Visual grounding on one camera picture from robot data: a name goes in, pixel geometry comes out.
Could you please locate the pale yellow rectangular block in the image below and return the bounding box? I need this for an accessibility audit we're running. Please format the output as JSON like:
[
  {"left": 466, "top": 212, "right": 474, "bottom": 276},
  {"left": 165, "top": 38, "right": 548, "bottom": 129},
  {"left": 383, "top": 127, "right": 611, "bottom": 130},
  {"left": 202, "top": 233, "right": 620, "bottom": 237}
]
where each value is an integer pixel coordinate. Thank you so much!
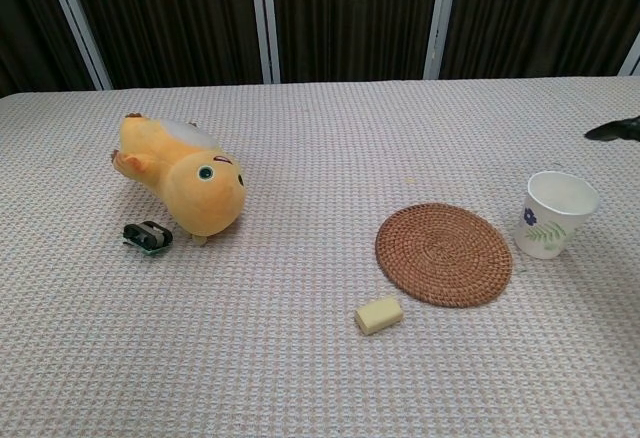
[{"left": 354, "top": 295, "right": 404, "bottom": 337}]

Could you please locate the yellow plush chick toy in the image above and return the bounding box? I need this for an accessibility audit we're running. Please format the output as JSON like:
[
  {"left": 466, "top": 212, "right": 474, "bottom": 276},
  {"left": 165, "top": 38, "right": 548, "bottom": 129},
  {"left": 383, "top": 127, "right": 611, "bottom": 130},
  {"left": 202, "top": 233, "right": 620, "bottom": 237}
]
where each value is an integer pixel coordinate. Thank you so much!
[{"left": 110, "top": 111, "right": 248, "bottom": 248}]

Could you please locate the brown woven round coaster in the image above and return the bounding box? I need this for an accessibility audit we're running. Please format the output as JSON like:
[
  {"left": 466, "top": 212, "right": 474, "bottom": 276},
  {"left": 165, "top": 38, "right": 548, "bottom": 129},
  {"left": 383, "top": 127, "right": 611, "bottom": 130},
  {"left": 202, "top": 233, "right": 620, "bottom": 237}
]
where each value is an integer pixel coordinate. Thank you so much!
[{"left": 374, "top": 202, "right": 514, "bottom": 308}]

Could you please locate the white floral paper cup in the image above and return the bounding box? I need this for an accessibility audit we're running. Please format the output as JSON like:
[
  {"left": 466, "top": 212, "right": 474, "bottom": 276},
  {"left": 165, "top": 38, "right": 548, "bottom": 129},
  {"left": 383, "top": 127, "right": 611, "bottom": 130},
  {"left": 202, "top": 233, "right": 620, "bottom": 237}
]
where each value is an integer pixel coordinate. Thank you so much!
[{"left": 513, "top": 170, "right": 601, "bottom": 260}]

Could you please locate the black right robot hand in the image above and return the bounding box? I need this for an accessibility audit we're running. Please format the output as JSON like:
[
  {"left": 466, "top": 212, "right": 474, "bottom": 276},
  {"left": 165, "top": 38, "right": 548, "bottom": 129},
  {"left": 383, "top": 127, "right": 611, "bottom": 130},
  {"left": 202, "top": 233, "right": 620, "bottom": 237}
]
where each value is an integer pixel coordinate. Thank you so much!
[{"left": 583, "top": 114, "right": 640, "bottom": 143}]

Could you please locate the dark partition panel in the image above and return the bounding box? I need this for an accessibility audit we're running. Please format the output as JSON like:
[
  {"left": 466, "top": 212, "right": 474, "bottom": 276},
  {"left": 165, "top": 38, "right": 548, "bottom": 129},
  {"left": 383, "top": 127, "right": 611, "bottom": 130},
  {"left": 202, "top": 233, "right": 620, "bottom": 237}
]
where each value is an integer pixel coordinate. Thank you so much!
[
  {"left": 0, "top": 0, "right": 97, "bottom": 99},
  {"left": 63, "top": 0, "right": 266, "bottom": 90},
  {"left": 438, "top": 0, "right": 640, "bottom": 79},
  {"left": 269, "top": 0, "right": 442, "bottom": 83}
]

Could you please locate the waffle-weave table cloth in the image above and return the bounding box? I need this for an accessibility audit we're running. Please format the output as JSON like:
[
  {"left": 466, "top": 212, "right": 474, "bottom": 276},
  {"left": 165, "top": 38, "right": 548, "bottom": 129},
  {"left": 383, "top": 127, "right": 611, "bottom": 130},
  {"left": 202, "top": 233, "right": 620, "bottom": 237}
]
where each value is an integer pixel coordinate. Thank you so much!
[{"left": 0, "top": 75, "right": 640, "bottom": 438}]

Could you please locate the small black electronic module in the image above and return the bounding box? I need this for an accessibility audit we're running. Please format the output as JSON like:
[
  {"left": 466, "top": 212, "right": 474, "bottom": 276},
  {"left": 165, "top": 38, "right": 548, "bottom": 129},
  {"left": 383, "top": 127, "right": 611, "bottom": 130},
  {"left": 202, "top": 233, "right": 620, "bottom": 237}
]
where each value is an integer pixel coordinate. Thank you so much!
[{"left": 122, "top": 220, "right": 174, "bottom": 259}]

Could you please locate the white partition frame post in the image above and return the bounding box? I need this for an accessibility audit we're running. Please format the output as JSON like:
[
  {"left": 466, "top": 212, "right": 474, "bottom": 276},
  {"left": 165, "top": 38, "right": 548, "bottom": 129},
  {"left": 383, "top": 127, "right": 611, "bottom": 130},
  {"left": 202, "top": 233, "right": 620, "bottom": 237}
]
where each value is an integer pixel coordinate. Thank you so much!
[
  {"left": 422, "top": 0, "right": 461, "bottom": 81},
  {"left": 618, "top": 35, "right": 640, "bottom": 77},
  {"left": 40, "top": 0, "right": 113, "bottom": 92},
  {"left": 248, "top": 0, "right": 282, "bottom": 85}
]

